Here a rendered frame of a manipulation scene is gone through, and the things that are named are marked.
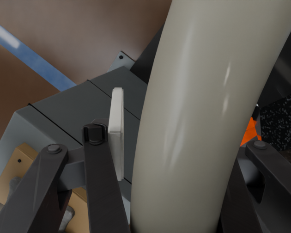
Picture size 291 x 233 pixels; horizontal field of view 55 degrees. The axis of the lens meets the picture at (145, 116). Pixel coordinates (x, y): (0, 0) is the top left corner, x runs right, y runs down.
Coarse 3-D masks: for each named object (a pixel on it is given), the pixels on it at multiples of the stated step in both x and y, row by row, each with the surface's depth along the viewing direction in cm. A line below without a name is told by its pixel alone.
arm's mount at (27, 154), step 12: (24, 144) 70; (12, 156) 69; (24, 156) 68; (12, 168) 70; (24, 168) 69; (0, 180) 72; (0, 192) 73; (72, 192) 67; (84, 192) 69; (72, 204) 68; (84, 204) 67; (84, 216) 68; (72, 228) 71; (84, 228) 70
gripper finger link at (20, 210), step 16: (48, 160) 12; (64, 160) 12; (32, 176) 11; (48, 176) 11; (16, 192) 10; (32, 192) 10; (48, 192) 10; (64, 192) 13; (16, 208) 9; (32, 208) 9; (48, 208) 10; (64, 208) 12; (0, 224) 9; (16, 224) 9; (32, 224) 9; (48, 224) 10
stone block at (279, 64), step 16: (288, 48) 96; (288, 64) 82; (272, 80) 84; (288, 80) 72; (272, 96) 73; (288, 96) 64; (256, 112) 84; (272, 112) 70; (288, 112) 64; (256, 128) 87; (272, 128) 70; (288, 128) 65; (272, 144) 70; (288, 144) 65; (288, 160) 68
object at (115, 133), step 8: (120, 88) 20; (112, 96) 19; (120, 96) 18; (112, 104) 17; (120, 104) 17; (112, 112) 16; (120, 112) 16; (112, 120) 15; (120, 120) 15; (112, 128) 14; (120, 128) 14; (112, 136) 14; (120, 136) 14; (112, 144) 14; (120, 144) 14; (112, 152) 14; (120, 152) 14; (120, 160) 14; (120, 168) 15; (120, 176) 15
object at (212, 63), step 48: (192, 0) 6; (240, 0) 6; (288, 0) 6; (192, 48) 6; (240, 48) 6; (192, 96) 6; (240, 96) 6; (144, 144) 8; (192, 144) 7; (240, 144) 8; (144, 192) 8; (192, 192) 7
